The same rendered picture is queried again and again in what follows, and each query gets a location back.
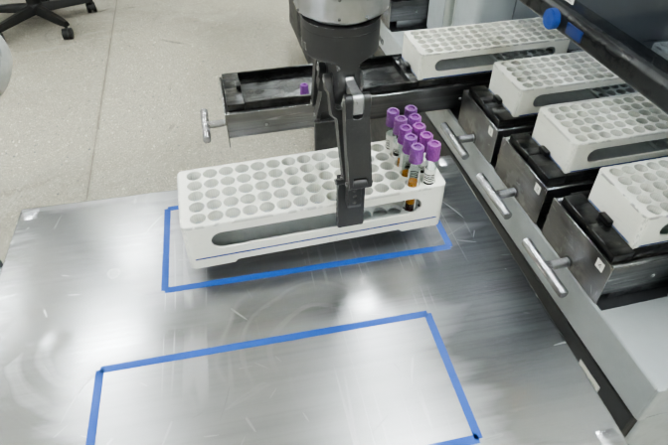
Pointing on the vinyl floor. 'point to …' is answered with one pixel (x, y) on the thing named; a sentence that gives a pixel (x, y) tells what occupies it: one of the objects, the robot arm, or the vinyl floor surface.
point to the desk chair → (37, 2)
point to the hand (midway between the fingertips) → (337, 179)
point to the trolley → (280, 337)
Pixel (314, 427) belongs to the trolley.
